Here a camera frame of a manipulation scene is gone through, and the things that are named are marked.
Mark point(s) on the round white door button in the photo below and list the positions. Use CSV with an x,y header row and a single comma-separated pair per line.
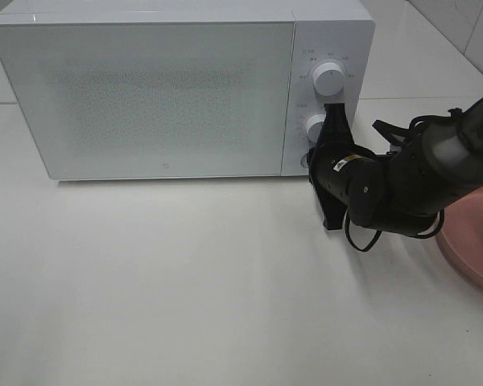
x,y
304,161

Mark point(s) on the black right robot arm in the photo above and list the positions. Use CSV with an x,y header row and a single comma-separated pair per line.
x,y
433,163

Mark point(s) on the pink round plate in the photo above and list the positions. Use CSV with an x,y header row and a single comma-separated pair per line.
x,y
461,237

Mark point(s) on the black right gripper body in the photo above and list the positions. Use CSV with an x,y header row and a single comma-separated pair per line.
x,y
349,179

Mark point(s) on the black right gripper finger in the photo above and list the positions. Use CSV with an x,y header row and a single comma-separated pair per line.
x,y
335,130
333,208

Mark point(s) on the lower white timer knob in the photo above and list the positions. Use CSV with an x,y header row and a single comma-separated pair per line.
x,y
313,126

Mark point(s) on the upper white power knob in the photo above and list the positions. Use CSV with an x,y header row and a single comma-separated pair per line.
x,y
328,78

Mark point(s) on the white microwave door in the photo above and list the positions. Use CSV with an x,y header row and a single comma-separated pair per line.
x,y
152,101

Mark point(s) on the white microwave oven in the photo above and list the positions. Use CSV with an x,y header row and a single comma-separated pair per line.
x,y
323,30

